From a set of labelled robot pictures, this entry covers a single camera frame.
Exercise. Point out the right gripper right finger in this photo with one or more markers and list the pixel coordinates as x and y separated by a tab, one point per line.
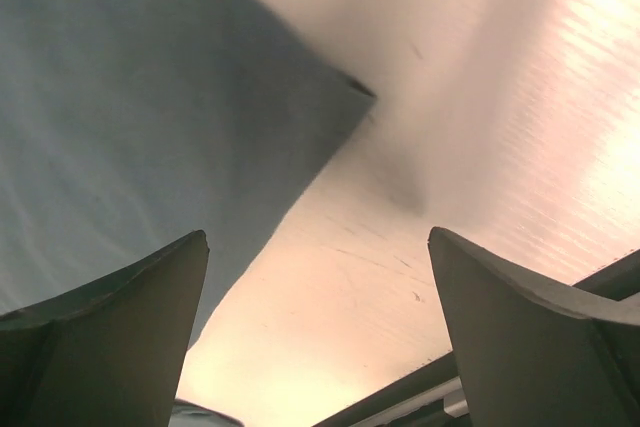
530	350

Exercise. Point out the horizontal aluminium rail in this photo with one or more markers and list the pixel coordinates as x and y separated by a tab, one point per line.
617	281

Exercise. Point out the teal blue t-shirt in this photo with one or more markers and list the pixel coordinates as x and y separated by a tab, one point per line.
126	124

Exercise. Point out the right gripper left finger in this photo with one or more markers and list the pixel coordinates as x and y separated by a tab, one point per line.
108	353

